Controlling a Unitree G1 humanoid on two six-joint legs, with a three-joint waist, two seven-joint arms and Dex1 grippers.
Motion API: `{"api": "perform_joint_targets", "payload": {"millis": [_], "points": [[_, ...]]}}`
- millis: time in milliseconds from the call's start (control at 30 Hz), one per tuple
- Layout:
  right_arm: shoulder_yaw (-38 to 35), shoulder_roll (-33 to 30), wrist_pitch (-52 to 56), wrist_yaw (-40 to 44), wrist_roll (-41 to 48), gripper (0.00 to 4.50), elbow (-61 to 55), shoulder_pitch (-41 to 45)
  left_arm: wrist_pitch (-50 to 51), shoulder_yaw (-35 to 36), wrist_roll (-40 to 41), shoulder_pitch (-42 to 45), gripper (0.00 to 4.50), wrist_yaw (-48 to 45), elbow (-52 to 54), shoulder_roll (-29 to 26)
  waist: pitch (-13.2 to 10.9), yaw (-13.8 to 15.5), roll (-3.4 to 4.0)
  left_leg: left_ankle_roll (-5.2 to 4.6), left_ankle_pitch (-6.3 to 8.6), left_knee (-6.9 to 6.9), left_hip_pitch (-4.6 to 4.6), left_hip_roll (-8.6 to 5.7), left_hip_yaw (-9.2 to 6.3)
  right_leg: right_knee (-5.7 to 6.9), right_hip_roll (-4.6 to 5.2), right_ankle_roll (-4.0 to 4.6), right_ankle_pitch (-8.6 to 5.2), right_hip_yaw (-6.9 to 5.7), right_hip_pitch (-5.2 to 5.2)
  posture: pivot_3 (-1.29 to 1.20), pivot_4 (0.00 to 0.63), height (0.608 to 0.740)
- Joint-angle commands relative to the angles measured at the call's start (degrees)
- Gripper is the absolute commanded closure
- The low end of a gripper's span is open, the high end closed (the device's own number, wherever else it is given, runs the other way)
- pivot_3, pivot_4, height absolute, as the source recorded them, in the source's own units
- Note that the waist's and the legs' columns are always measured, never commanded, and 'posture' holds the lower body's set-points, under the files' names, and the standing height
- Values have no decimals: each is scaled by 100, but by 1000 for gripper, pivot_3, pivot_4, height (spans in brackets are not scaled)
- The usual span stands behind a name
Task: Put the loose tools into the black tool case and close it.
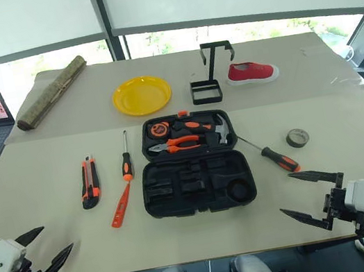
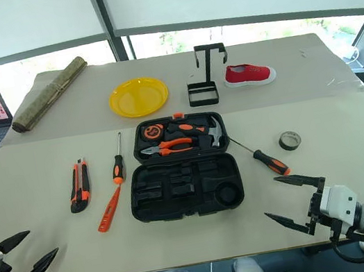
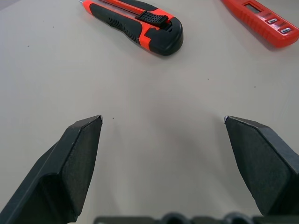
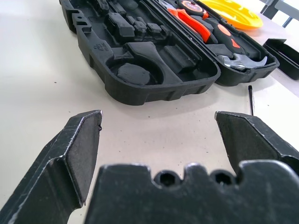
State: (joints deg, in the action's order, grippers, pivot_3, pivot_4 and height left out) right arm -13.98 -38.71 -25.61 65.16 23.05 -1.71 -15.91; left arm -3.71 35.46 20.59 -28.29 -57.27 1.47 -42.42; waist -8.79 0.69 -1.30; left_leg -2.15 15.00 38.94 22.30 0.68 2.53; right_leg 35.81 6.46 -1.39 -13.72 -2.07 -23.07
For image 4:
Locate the black orange claw hammer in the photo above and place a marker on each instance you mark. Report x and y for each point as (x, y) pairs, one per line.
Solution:
(224, 31)

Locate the black orange tape measure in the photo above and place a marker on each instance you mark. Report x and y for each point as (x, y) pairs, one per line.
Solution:
(191, 5)

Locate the yellow plastic plate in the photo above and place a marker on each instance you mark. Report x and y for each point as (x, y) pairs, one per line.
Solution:
(245, 21)

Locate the black metal hanger stand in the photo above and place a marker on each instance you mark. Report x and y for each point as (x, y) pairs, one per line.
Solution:
(282, 58)

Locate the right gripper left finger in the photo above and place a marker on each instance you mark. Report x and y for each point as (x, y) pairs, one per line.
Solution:
(58, 168)

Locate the orange black screwdriver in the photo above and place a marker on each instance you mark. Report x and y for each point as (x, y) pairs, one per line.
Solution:
(251, 100)

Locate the black tool case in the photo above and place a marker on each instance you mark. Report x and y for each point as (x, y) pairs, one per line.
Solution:
(140, 93)

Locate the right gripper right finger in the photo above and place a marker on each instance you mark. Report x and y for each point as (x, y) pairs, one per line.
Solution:
(252, 137)

